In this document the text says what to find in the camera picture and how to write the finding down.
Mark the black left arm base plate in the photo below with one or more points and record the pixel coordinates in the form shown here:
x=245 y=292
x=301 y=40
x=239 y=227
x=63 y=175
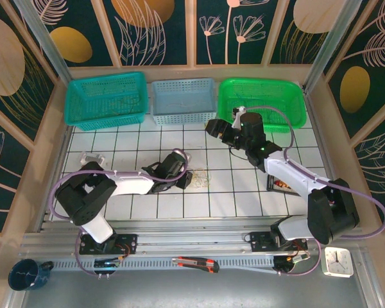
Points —
x=128 y=244

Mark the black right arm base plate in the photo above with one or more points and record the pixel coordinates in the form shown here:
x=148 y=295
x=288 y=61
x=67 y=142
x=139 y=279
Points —
x=260 y=242

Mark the small clear plastic bag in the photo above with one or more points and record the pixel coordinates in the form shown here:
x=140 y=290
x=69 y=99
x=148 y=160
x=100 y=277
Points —
x=195 y=174

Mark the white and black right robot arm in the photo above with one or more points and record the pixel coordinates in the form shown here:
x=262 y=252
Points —
x=288 y=179

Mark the dark blue mug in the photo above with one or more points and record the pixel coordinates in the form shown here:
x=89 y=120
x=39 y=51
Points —
x=24 y=276

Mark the light blue plastic basket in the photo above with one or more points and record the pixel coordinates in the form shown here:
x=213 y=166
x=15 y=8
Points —
x=179 y=93

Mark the white square clock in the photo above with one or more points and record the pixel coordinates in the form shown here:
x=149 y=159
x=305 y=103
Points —
x=337 y=261

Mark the aluminium mounting rail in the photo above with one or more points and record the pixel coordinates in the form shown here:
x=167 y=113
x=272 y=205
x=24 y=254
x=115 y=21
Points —
x=195 y=240

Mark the red and black utility knife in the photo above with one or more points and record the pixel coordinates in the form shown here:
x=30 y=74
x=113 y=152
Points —
x=195 y=263

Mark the green plastic basket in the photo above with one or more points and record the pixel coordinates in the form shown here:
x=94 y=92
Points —
x=288 y=96

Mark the aluminium frame post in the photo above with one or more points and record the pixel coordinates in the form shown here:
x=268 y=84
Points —
x=43 y=38
x=335 y=38

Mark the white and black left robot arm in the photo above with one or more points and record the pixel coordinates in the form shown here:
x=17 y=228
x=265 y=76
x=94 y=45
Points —
x=131 y=184

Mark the teal plastic basket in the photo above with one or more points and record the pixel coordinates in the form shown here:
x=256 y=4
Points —
x=83 y=93

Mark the white and metal clamp block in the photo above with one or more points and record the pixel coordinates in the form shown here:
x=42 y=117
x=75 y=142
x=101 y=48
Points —
x=93 y=158

